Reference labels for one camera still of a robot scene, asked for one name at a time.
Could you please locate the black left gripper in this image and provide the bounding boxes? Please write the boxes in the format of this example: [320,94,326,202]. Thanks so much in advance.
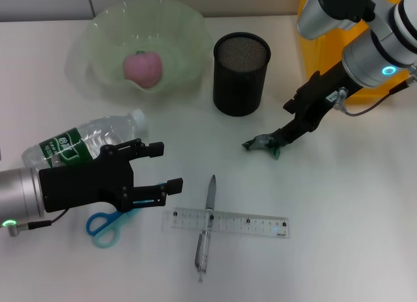
[38,138,184,213]

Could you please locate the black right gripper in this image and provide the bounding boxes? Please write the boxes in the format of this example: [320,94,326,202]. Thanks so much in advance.
[270,62,358,147]

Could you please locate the green plastic wrapper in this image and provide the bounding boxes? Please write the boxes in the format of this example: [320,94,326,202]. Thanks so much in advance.
[241,132,284,160]

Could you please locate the pink toy peach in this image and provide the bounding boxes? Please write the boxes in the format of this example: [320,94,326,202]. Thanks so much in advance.
[122,51,164,89]

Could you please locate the grey clear pen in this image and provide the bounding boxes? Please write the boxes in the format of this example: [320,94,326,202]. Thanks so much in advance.
[194,174,218,282]

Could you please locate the black mesh pen holder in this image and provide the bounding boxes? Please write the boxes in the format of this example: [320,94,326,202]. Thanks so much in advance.
[212,31,272,117]

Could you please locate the blue scissors with cover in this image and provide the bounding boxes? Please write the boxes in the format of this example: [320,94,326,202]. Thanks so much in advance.
[85,182,165,250]

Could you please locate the clear green-label water bottle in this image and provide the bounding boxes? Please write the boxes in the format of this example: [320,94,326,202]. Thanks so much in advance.
[21,108,149,169]

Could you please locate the clear plastic ruler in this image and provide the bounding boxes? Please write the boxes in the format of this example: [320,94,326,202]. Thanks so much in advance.
[162,206,290,240]

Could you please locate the translucent green fruit bowl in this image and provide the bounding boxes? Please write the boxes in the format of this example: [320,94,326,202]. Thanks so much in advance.
[66,0,211,103]

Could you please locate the yellow plastic bin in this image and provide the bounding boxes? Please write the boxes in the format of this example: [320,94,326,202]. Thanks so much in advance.
[296,0,417,105]

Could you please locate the right wrist grey cable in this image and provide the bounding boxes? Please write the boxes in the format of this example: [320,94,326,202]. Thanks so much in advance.
[337,64,417,117]

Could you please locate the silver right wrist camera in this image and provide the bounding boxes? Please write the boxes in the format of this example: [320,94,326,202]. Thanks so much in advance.
[296,0,375,40]

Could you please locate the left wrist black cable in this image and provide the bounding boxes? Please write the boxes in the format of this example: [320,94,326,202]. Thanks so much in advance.
[5,208,71,237]

